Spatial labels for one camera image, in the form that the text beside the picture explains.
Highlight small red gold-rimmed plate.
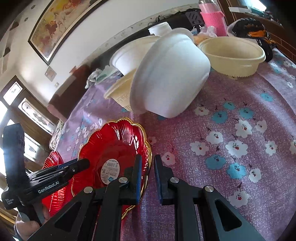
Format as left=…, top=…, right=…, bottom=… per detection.
left=71, top=117, right=153, bottom=220

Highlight cream plastic bowl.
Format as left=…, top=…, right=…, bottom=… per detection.
left=103, top=69, right=136, bottom=111
left=198, top=37, right=266, bottom=78

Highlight white foam bowl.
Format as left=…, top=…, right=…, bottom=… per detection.
left=109, top=36, right=160, bottom=75
left=130, top=28, right=211, bottom=118

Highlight large red glass plate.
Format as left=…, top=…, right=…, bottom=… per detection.
left=42, top=151, right=67, bottom=217

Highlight person's left hand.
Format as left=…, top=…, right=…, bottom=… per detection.
left=15, top=205, right=50, bottom=240

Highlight brown armchair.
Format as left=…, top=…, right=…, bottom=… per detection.
left=47, top=65, right=91, bottom=123

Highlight purple floral tablecloth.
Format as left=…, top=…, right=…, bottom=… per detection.
left=57, top=49, right=295, bottom=240

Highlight white rag and paper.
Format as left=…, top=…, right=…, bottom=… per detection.
left=85, top=65, right=118, bottom=89

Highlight framed horse painting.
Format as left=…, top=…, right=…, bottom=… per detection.
left=28, top=0, right=106, bottom=66

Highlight white plastic jar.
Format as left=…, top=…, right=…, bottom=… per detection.
left=148, top=22, right=172, bottom=37

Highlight bread in plastic bag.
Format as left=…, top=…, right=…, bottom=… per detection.
left=193, top=26, right=217, bottom=46

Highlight black sofa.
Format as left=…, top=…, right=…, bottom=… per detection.
left=89, top=9, right=204, bottom=70

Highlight pink knit-sleeved bottle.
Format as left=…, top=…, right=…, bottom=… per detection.
left=199, top=0, right=227, bottom=37

